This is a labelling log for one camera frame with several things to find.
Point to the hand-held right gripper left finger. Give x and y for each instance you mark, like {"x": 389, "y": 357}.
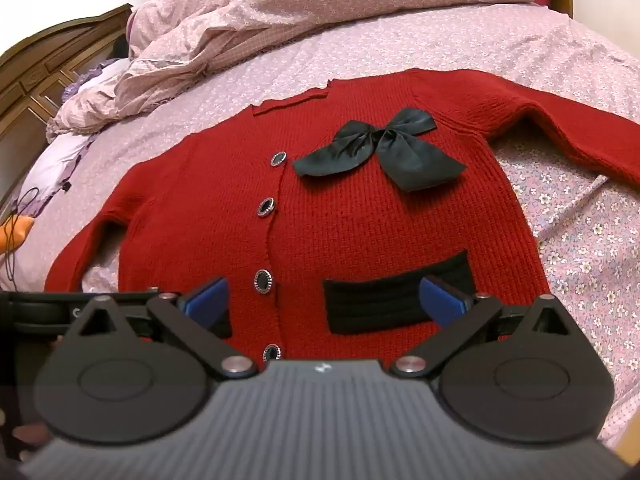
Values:
{"x": 207, "y": 302}

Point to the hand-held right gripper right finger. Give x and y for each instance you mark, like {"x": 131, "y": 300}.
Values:
{"x": 440, "y": 301}

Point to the red knitted cardigan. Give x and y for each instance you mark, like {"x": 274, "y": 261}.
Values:
{"x": 350, "y": 220}

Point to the orange object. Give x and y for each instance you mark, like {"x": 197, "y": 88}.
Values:
{"x": 12, "y": 232}

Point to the white and purple pillow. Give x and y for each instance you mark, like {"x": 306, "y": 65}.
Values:
{"x": 50, "y": 160}

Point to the wooden headboard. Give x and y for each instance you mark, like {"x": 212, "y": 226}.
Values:
{"x": 35, "y": 75}

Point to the pink floral bed sheet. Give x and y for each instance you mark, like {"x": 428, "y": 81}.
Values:
{"x": 575, "y": 50}

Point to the pink floral quilt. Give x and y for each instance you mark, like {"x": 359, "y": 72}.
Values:
{"x": 300, "y": 5}

